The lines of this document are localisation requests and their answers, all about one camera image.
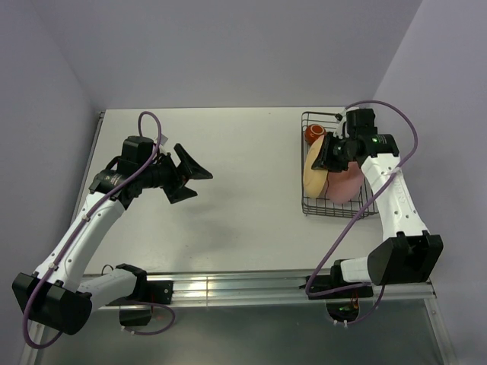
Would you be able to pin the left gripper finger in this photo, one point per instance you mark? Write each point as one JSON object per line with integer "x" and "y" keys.
{"x": 188, "y": 167}
{"x": 179, "y": 194}

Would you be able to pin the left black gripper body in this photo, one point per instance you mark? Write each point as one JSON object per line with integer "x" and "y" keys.
{"x": 164, "y": 173}

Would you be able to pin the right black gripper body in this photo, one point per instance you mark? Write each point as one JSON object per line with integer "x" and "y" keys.
{"x": 340, "y": 154}

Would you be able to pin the orange plastic plate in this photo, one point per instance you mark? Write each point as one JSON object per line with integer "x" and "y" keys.
{"x": 314, "y": 180}

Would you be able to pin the orange black mug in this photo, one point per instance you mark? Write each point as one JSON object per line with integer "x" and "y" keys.
{"x": 313, "y": 132}

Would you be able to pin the pink plastic plate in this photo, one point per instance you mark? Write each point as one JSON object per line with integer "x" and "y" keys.
{"x": 345, "y": 185}

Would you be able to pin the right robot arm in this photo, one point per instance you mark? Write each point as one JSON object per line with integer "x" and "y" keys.
{"x": 408, "y": 252}

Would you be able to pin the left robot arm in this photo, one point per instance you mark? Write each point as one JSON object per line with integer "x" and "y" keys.
{"x": 55, "y": 294}

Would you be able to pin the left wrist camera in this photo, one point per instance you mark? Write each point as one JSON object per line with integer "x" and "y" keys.
{"x": 161, "y": 140}

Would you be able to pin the black wire dish rack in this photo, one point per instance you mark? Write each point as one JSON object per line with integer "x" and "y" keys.
{"x": 322, "y": 206}

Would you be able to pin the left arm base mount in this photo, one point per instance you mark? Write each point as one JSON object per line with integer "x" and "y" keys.
{"x": 138, "y": 309}

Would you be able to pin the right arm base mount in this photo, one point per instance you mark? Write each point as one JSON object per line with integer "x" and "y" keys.
{"x": 324, "y": 287}

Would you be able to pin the aluminium table rail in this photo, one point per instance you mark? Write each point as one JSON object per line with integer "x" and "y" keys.
{"x": 237, "y": 288}

